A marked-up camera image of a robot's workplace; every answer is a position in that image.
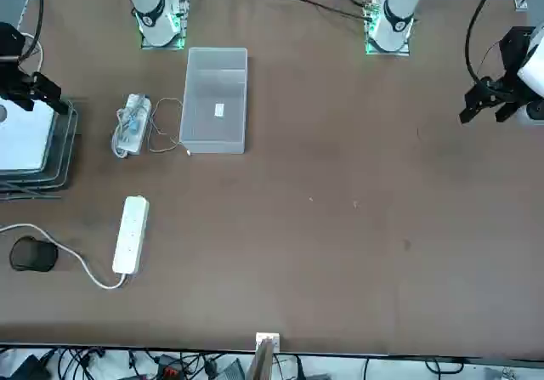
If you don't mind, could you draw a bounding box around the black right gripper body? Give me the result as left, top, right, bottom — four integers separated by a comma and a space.
0, 22, 39, 96

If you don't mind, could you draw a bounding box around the clear plastic bin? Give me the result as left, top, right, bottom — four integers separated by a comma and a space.
178, 47, 249, 155

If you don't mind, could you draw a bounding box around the aluminium frame post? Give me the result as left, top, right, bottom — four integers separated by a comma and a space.
248, 332, 281, 380

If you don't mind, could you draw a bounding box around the black base cable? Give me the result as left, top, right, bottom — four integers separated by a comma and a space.
271, 0, 371, 20

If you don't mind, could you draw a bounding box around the metal wire tray stack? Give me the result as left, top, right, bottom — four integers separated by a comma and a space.
0, 97, 80, 201

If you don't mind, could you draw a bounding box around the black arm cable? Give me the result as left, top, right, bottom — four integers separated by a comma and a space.
19, 0, 46, 58
465, 0, 518, 83

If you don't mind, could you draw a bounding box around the black mesh pen cup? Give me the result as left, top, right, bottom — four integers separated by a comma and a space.
8, 235, 59, 273

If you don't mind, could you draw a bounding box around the loose white cable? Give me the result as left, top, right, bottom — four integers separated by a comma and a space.
19, 33, 44, 71

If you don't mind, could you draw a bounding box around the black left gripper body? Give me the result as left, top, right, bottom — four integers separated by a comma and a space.
488, 26, 532, 100

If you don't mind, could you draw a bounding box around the white strip wrapped in cord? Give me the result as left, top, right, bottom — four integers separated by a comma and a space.
110, 94, 153, 159

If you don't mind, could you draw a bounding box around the thin charger cable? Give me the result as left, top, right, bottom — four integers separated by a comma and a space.
147, 97, 193, 156

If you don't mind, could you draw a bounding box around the white power strip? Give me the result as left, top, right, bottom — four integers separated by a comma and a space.
111, 196, 150, 275

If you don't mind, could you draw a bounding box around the white power strip cord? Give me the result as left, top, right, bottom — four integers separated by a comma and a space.
0, 223, 128, 291

